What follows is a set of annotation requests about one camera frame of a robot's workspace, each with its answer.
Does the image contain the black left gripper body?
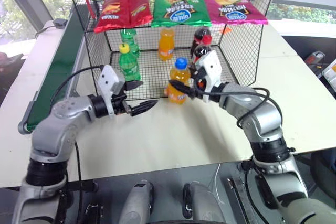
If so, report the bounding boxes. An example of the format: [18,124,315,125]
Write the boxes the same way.
[109,81,133,116]

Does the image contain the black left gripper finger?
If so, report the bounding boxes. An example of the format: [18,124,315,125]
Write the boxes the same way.
[129,99,159,118]
[124,80,144,92]

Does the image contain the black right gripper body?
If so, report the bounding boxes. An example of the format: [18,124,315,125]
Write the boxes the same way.
[192,67,206,100]

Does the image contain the orange soda bottle blue cap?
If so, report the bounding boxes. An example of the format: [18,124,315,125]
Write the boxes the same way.
[164,58,192,105]

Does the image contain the green conveyor belt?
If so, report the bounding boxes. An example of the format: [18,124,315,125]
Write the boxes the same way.
[17,8,89,135]

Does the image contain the cola bottle red cap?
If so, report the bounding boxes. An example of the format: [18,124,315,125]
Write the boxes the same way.
[190,35,213,65]

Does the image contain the green soda bottle yellow cap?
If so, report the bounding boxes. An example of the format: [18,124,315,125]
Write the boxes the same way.
[118,43,142,82]

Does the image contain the dark cola bottle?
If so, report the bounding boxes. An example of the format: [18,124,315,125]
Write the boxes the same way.
[193,26,212,49]

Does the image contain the green chip bag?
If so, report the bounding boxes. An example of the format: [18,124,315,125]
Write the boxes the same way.
[151,0,212,27]

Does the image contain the magenta chip bag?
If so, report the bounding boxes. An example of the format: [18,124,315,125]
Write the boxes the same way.
[203,0,268,25]

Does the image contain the red chip bag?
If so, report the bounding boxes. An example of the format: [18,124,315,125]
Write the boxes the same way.
[94,0,154,34]

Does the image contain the grey rounded leg shell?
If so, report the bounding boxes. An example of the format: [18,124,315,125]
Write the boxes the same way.
[122,180,156,224]
[183,181,227,224]

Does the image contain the small grey box device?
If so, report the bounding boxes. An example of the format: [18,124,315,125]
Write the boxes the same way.
[52,18,68,29]

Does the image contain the black and red tool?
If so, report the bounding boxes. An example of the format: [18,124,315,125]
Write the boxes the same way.
[304,50,327,68]

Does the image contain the white labelled box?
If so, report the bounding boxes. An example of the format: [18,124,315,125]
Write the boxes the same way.
[323,60,336,91]

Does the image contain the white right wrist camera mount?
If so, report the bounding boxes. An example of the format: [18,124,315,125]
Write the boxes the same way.
[195,50,224,103]

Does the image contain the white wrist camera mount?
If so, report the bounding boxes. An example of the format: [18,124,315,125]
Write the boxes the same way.
[94,64,127,118]
[195,50,224,103]

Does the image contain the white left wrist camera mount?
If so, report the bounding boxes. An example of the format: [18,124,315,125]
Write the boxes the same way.
[94,64,127,118]

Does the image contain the black wire mesh rack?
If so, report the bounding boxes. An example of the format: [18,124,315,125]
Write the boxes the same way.
[62,0,281,99]

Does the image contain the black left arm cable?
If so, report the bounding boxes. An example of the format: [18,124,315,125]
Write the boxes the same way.
[49,65,106,106]

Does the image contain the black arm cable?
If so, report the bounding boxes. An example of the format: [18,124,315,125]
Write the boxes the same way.
[49,65,106,106]
[195,86,271,130]

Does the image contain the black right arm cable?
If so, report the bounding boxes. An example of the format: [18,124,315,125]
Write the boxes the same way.
[195,86,271,130]

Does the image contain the thin white cable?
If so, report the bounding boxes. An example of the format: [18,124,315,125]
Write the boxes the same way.
[209,163,223,191]

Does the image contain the thin grey device cable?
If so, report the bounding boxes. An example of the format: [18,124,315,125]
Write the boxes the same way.
[35,24,57,39]

